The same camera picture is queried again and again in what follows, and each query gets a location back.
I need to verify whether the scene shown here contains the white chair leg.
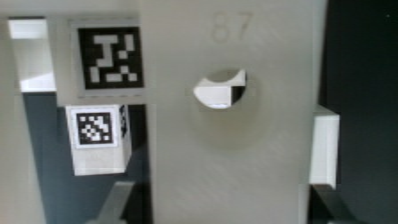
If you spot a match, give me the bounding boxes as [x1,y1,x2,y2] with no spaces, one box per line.
[66,104,132,176]

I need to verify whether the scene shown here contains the white chair back frame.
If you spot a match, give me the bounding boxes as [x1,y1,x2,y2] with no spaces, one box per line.
[0,0,328,224]

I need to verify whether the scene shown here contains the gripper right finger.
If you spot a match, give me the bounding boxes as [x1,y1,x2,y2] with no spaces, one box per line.
[308,184,363,224]

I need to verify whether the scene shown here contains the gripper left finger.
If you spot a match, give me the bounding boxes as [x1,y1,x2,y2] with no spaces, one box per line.
[86,181,136,224]

